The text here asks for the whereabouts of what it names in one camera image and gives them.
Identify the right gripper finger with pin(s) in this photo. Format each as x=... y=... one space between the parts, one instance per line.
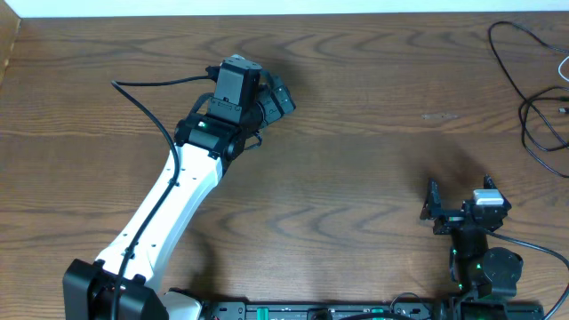
x=488 y=182
x=432 y=207

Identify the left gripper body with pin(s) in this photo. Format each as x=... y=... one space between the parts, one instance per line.
x=268 y=110

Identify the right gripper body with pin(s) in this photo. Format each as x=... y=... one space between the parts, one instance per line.
x=450 y=219

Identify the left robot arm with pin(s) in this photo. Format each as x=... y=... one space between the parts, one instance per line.
x=124 y=280

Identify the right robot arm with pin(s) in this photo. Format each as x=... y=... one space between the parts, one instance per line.
x=487 y=276

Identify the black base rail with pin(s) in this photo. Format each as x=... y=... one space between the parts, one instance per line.
x=338 y=311

